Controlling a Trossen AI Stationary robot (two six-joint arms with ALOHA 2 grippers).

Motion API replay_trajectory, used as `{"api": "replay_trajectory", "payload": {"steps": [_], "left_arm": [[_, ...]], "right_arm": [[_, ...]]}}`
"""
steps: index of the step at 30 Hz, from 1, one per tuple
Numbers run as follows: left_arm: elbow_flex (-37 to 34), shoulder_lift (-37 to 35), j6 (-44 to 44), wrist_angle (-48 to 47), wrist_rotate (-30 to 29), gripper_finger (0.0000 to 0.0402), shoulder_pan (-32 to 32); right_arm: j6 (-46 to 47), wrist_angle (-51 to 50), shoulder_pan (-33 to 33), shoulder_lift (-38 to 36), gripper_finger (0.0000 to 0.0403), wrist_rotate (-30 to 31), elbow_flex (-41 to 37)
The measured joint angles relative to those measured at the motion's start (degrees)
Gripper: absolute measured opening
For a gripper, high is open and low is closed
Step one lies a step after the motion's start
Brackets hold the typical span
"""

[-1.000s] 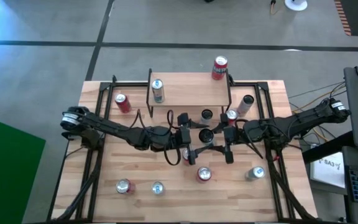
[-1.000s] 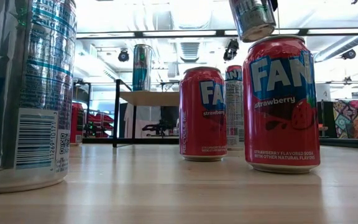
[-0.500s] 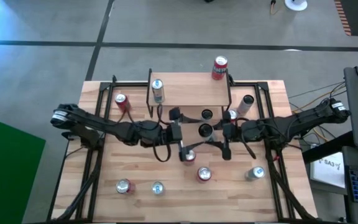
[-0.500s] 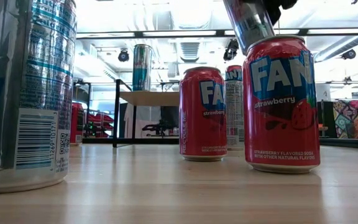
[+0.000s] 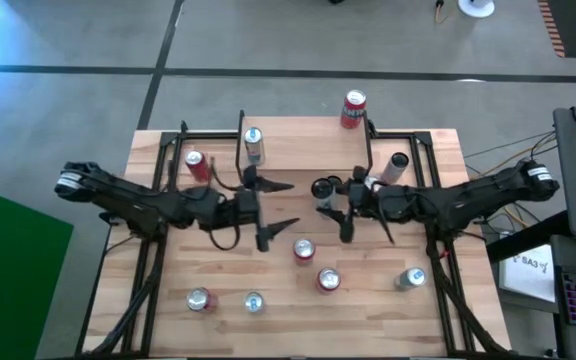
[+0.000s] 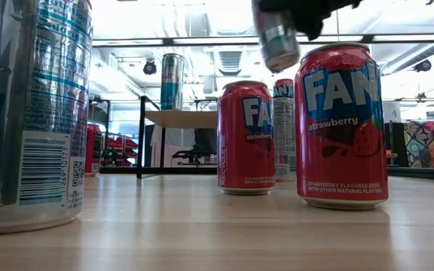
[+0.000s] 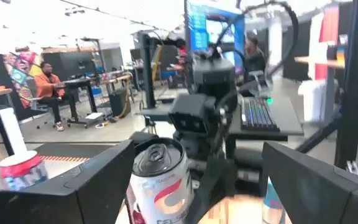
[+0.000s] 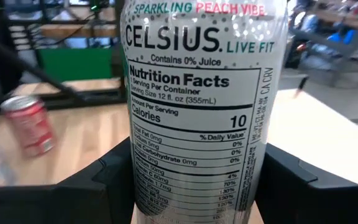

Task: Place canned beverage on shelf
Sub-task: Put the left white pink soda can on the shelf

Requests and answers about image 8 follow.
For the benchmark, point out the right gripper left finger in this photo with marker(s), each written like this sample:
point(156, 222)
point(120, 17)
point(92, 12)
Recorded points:
point(57, 205)

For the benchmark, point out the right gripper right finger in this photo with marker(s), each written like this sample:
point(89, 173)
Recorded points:
point(306, 205)

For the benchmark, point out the red Coca-Cola Zero can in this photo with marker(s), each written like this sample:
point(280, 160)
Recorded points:
point(30, 127)

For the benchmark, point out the white Celsius can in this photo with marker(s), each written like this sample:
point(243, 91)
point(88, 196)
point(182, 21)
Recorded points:
point(197, 109)

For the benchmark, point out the wooden shelf with black legs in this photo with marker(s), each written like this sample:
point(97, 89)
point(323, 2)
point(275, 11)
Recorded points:
point(322, 140)

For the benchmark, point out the green floor mat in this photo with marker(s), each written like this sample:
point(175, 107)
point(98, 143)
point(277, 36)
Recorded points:
point(73, 63)

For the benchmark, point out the wooden workbench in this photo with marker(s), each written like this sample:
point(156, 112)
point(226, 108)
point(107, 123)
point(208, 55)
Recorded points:
point(73, 30)

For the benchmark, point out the black aluminium table frame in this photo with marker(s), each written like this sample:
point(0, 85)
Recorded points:
point(82, 96)

